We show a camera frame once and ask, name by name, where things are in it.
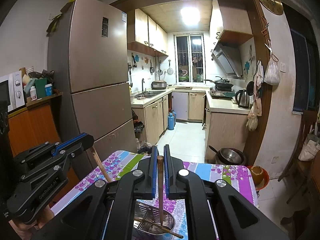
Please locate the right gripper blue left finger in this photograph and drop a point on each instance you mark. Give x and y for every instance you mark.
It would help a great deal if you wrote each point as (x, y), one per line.
(105, 210)

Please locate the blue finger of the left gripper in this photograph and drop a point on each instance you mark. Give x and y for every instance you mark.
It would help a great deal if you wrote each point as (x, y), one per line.
(85, 141)

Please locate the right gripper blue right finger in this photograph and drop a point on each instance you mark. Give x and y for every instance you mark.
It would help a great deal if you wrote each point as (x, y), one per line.
(215, 210)

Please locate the wooden chopstick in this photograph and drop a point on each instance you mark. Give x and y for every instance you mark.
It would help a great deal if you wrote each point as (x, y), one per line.
(160, 227)
(100, 164)
(160, 166)

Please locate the kitchen window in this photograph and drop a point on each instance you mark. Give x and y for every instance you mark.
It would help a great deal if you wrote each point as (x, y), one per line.
(190, 62)

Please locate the floral striped tablecloth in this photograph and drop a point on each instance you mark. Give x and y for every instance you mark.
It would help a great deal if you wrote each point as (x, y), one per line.
(215, 210)

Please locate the blue perforated utensil holder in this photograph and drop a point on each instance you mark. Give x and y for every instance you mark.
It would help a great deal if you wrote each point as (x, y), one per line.
(143, 230)

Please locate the orange wooden cabinet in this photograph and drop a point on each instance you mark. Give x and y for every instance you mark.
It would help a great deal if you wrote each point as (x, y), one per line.
(36, 124)

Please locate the steel pot on floor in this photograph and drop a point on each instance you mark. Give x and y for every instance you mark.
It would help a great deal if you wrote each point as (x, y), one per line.
(229, 156)

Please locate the blue lidded container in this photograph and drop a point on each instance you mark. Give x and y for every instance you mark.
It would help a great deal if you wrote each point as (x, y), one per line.
(48, 89)

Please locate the white medicine bottle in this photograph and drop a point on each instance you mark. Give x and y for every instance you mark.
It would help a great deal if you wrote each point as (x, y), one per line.
(33, 93)

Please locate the green box on cabinet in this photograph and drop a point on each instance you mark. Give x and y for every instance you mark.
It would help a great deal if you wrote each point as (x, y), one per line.
(40, 87)

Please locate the bronze three-door refrigerator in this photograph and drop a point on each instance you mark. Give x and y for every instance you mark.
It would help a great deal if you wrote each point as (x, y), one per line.
(87, 52)

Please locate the white microwave oven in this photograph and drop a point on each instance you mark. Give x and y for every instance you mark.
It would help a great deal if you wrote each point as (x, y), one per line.
(12, 90)

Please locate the blue gas cylinder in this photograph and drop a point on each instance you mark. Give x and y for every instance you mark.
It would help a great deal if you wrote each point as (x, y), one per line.
(171, 120)

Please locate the wooden chair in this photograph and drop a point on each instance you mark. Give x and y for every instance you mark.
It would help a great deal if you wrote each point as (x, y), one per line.
(307, 123)

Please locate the silver rice cooker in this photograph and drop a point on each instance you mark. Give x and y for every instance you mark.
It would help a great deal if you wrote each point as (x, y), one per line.
(158, 85)

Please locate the steel electric kettle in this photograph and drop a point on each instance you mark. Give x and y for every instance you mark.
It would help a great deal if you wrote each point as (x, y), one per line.
(242, 99)

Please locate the black wok on stove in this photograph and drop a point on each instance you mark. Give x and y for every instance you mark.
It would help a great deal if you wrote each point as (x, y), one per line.
(221, 83)

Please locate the white hanging plastic bag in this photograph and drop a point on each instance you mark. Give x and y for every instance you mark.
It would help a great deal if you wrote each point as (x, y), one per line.
(272, 74)

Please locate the range hood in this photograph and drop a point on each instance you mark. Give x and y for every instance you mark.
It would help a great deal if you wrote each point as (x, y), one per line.
(229, 59)

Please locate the dark window with curtain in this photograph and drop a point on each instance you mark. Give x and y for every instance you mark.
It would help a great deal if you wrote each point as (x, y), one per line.
(306, 61)

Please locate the gold round wall clock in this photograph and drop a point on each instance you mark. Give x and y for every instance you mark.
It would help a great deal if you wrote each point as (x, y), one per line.
(274, 6)

